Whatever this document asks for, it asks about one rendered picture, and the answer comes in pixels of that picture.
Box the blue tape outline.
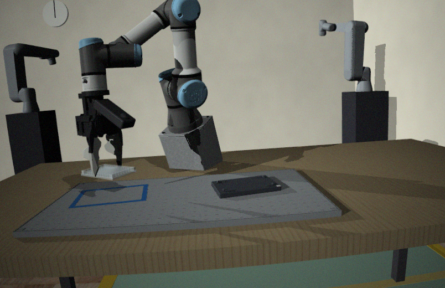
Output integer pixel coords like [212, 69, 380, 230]
[69, 184, 148, 208]

